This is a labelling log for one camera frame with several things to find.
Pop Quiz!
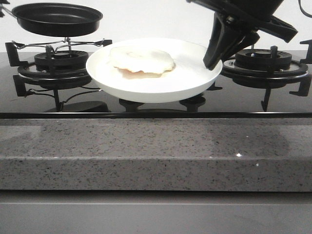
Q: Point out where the white plate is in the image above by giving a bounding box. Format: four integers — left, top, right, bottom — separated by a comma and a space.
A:
86, 38, 223, 103

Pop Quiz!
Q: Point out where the black frying pan mint handle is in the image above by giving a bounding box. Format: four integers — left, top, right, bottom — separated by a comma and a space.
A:
0, 1, 103, 37

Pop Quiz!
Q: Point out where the black burner grate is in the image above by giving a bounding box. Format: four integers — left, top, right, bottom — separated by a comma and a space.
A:
5, 38, 113, 110
200, 46, 312, 113

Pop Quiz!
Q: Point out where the black glass gas cooktop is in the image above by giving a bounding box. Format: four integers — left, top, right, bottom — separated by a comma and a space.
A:
0, 53, 312, 118

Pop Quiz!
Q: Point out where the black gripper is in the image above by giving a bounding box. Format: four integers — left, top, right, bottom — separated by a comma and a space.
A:
193, 0, 298, 70

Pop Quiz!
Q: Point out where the black cable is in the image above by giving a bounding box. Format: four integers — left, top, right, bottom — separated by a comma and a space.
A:
297, 0, 312, 18

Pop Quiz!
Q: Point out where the right black burner grate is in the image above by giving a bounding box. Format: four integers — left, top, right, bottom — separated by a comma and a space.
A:
200, 46, 312, 113

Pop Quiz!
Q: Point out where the fried egg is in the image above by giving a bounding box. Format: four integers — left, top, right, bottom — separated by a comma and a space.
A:
109, 46, 175, 74

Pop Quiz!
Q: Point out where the left black burner grate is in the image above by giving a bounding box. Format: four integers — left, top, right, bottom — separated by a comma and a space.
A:
5, 38, 113, 110

